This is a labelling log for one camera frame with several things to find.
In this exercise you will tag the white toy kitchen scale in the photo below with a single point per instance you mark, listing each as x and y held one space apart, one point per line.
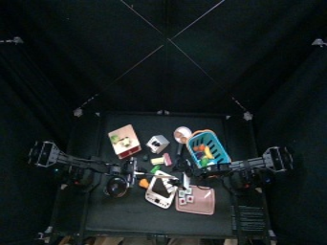
158 191

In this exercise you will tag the white toy knife block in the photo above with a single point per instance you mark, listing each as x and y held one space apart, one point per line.
158 144

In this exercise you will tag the orange toy food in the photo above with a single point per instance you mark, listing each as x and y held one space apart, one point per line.
198 148

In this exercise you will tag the metal frame clamp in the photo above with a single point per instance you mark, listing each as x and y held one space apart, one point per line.
247 115
15 40
78 111
318 42

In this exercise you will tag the yellow toy food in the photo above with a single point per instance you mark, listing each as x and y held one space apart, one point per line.
209 151

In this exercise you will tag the wooden shape box red side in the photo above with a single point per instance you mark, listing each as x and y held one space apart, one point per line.
125 142

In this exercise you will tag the small dark toy piece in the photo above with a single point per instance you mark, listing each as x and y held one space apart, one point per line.
146 157

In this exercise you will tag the pink plastic tray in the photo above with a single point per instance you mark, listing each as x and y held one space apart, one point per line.
201 201

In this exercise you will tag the purple toy food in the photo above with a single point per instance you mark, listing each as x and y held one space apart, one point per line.
199 156

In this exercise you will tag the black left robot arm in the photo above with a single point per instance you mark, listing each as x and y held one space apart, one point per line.
81 161

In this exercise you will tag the vertical metal frame pole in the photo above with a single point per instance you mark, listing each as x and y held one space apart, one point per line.
166 63

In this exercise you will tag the green shape block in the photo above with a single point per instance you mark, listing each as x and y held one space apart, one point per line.
114 138

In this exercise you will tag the green toy block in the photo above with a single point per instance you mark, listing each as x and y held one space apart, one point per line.
155 169

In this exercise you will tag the round metal toy pot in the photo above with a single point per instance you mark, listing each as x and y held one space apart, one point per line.
117 187

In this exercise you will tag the orange toy fruit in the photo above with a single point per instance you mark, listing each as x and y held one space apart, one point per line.
143 183

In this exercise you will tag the pink toy block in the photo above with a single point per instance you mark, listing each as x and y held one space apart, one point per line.
167 159

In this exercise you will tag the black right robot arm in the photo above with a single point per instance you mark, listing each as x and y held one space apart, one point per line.
251 162

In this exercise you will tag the green toy food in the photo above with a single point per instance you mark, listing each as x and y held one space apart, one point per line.
205 161

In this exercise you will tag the yellow toy block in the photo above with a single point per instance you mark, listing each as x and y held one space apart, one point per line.
157 160

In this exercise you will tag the white star shape block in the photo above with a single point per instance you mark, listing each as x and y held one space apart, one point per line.
126 142

